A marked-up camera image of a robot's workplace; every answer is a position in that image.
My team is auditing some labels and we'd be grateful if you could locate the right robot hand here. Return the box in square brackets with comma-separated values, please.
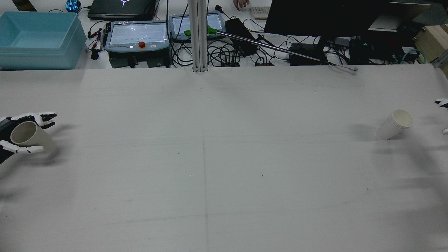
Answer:
[434, 98, 448, 135]

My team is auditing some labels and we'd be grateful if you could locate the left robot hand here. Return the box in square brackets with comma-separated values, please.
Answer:
[0, 111, 57, 165]

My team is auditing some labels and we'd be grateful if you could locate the single paper cup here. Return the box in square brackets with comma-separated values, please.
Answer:
[10, 121, 56, 154]

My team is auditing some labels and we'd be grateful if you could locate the stack of paper cups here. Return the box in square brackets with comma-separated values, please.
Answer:
[376, 109, 414, 141]

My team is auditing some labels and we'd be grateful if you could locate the blue plastic bin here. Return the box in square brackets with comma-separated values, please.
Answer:
[0, 11, 88, 70]

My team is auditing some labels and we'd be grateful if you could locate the black clip lead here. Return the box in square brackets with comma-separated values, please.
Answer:
[87, 28, 106, 61]

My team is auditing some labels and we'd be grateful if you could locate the white paper pad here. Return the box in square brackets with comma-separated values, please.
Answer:
[367, 14, 418, 33]

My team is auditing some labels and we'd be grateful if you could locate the black electronics box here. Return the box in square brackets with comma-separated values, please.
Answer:
[349, 37, 372, 64]

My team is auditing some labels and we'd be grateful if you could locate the black flat phone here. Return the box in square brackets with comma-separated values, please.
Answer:
[12, 0, 37, 12]

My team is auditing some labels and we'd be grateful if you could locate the black pendant stand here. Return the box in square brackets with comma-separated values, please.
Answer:
[108, 52, 172, 68]

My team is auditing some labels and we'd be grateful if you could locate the grey robot teach pendant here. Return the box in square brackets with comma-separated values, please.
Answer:
[104, 20, 171, 53]
[169, 11, 226, 43]

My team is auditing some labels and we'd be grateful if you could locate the black laptop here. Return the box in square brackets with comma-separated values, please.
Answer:
[87, 0, 157, 21]

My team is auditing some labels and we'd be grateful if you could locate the black box device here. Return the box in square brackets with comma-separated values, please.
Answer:
[288, 43, 328, 66]

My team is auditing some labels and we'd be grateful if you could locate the black computer monitor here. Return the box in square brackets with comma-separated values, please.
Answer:
[264, 0, 392, 61]

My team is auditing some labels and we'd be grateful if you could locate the white keyboard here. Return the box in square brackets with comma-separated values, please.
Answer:
[250, 6, 271, 20]

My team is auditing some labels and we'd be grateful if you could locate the black power adapter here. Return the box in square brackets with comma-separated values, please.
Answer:
[225, 18, 259, 57]

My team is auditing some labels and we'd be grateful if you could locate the aluminium frame profile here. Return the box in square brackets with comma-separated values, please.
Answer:
[433, 49, 448, 69]

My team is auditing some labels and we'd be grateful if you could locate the teal cable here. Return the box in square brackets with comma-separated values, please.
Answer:
[402, 49, 426, 65]

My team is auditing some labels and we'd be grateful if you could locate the green-handled metal rod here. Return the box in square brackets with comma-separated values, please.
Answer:
[184, 25, 359, 73]

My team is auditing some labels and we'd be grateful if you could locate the aluminium profile post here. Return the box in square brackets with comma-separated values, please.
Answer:
[188, 0, 210, 73]

